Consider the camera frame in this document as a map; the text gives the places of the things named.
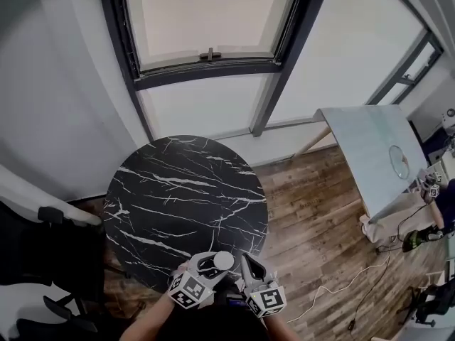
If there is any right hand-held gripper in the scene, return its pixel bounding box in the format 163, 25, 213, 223
240, 252, 288, 319

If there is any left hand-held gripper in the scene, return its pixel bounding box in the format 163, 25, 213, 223
166, 250, 231, 311

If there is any clear plastic lid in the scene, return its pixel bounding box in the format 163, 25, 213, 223
213, 251, 235, 270

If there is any person's left forearm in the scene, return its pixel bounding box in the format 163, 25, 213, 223
122, 291, 178, 341

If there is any person's left hand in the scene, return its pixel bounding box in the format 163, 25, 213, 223
170, 260, 190, 279

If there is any person's black shirt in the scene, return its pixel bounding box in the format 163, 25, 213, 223
152, 289, 272, 341

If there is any round black marble table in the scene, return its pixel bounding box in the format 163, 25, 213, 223
100, 134, 269, 295

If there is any black office chair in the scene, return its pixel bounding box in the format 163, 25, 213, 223
407, 281, 455, 329
0, 200, 108, 341

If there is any white table with wooden legs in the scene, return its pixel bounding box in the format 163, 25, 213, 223
294, 104, 430, 227

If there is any round glass plate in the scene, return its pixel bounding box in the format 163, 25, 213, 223
388, 144, 410, 180

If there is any large black-framed window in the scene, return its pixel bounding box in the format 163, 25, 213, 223
98, 0, 333, 139

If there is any narrow black-framed window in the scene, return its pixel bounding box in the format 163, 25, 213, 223
363, 29, 444, 107

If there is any white floor cable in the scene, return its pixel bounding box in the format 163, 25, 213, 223
286, 239, 392, 325

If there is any black floor cable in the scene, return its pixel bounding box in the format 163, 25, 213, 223
348, 243, 394, 330

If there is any white wall pipe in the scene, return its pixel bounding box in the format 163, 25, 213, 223
0, 164, 103, 227

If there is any black window handle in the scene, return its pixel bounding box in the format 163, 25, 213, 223
198, 47, 222, 62

